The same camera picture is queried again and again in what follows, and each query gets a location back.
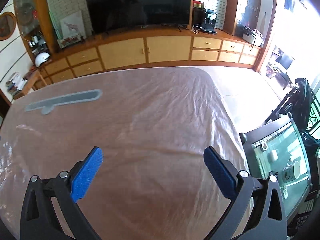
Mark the black coffee machine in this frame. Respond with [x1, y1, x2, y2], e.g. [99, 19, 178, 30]
[193, 7, 217, 34]

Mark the black flat television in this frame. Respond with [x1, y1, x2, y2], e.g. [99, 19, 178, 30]
[84, 0, 193, 34]

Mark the grey strip under cover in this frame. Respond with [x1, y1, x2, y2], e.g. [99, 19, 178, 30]
[24, 89, 103, 115]

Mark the electric fan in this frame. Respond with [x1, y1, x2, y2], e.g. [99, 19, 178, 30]
[19, 2, 38, 27]

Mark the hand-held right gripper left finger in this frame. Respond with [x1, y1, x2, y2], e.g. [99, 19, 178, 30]
[20, 146, 104, 240]

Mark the round framed wall picture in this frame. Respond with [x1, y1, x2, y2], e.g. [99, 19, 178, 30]
[0, 12, 17, 41]

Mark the black carved chair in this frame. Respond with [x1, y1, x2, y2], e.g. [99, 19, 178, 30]
[265, 77, 320, 140]

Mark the giraffe picture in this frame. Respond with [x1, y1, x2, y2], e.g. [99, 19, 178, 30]
[57, 11, 87, 48]

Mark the white tea bowl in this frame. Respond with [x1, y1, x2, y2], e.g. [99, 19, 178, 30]
[292, 160, 302, 178]

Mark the glass top tea table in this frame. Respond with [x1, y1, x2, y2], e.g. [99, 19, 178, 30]
[239, 115, 316, 220]

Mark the stack of books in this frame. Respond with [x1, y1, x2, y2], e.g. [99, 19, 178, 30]
[5, 72, 27, 97]

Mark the low wooden drawer cabinet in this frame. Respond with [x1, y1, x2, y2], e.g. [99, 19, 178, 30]
[32, 27, 264, 90]

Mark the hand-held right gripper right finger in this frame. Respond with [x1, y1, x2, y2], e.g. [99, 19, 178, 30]
[203, 146, 288, 240]

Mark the small wooden side table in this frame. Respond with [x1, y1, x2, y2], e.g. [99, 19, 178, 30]
[11, 69, 47, 100]

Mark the glass display cabinet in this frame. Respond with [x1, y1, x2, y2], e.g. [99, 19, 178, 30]
[12, 0, 54, 55]

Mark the white helmet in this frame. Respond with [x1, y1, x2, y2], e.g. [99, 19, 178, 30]
[34, 52, 50, 67]

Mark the white printer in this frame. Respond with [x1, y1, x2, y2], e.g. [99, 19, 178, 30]
[242, 29, 264, 47]

